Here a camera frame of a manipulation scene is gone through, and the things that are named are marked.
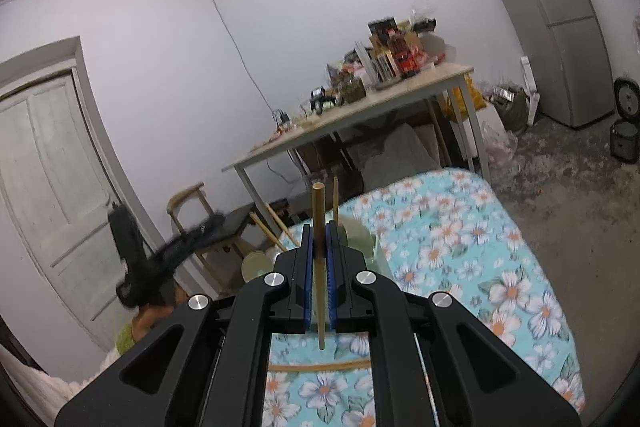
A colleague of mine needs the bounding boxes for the left green fuzzy sleeve forearm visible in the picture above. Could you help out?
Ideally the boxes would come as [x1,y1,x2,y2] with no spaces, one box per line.
[1,322,134,426]

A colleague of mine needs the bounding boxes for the black rice cooker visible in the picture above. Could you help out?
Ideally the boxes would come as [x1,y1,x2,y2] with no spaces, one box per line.
[610,77,640,165]

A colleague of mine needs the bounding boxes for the yellow plastic bag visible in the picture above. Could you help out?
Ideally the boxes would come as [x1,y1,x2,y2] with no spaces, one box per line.
[447,74,490,120]

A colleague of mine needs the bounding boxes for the cream soup ladle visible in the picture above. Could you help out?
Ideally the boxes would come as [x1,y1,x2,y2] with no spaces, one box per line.
[241,251,274,283]

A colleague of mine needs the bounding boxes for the grey refrigerator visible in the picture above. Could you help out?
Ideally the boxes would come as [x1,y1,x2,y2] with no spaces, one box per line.
[502,0,615,128]

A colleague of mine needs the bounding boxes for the white pearlescent rice paddle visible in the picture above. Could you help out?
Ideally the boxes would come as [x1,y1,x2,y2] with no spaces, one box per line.
[338,215,375,258]

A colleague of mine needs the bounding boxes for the red bottle pack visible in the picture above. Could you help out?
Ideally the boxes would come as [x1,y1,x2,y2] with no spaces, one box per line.
[387,31,420,79]

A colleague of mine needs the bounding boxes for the long white-legged table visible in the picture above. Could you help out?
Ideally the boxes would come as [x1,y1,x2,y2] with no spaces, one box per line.
[222,63,490,211]

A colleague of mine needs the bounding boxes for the person left hand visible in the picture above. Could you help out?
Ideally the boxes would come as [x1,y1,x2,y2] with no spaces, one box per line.
[131,305,175,343]

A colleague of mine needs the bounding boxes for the green perforated utensil holder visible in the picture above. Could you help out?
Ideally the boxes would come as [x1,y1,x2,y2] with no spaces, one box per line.
[269,215,386,278]

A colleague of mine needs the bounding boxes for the wooden chopstick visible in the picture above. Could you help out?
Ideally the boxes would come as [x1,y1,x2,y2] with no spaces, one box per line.
[265,204,299,247]
[332,174,340,226]
[268,359,371,373]
[248,211,286,253]
[311,182,326,350]

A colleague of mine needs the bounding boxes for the white panel door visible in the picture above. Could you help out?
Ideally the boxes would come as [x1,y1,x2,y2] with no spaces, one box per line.
[1,37,160,349]

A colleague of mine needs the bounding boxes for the wooden chair black seat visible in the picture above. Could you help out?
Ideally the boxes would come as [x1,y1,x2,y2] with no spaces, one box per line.
[166,182,256,297]

